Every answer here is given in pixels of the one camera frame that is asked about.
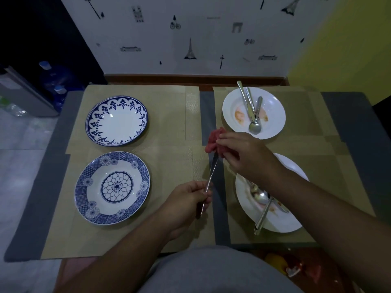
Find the person's left hand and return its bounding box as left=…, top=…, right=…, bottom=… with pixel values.
left=156, top=180, right=213, bottom=241

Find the person's right hand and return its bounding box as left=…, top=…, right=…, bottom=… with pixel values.
left=213, top=132, right=288, bottom=190

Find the steel spoon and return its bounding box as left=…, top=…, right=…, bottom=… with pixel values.
left=248, top=96, right=264, bottom=135

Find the pile of steel cutlery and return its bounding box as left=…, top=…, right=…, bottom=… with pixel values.
left=244, top=178, right=290, bottom=236

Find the steel knife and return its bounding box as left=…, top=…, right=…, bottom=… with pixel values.
left=237, top=81, right=255, bottom=121
left=195, top=151, right=220, bottom=219

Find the red cleaning cloth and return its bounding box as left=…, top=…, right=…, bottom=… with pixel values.
left=205, top=127, right=233, bottom=159

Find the white plate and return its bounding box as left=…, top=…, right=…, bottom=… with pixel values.
left=222, top=86, right=287, bottom=140
left=234, top=153, right=310, bottom=234

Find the steel fork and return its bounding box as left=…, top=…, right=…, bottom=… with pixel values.
left=245, top=87, right=257, bottom=121

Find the blue geometric rim plate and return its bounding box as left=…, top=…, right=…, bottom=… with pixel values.
left=74, top=151, right=151, bottom=225

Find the blue floral rim plate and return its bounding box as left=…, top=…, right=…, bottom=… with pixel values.
left=85, top=95, right=149, bottom=147

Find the person's left forearm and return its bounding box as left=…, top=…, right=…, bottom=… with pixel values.
left=53, top=216, right=184, bottom=293

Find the person's grey shirt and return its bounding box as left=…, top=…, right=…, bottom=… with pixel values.
left=134, top=244, right=303, bottom=293

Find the beige woven placemat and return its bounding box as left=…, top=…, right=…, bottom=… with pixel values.
left=66, top=85, right=201, bottom=155
left=40, top=145, right=217, bottom=260
left=222, top=136, right=377, bottom=245
left=212, top=86, right=350, bottom=156

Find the brown wooden baseboard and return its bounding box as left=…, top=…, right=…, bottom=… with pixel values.
left=103, top=73, right=289, bottom=87

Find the brown wooden seat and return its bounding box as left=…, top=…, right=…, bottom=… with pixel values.
left=53, top=258, right=104, bottom=293

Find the yellow red toy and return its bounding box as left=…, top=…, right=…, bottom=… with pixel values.
left=282, top=254, right=322, bottom=284

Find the black furniture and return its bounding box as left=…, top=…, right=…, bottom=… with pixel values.
left=372, top=94, right=391, bottom=141

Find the silver water dispenser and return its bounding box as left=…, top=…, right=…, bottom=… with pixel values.
left=0, top=65, right=59, bottom=118

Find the green label plastic bottle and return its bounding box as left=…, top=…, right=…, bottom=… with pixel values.
left=0, top=96, right=28, bottom=117

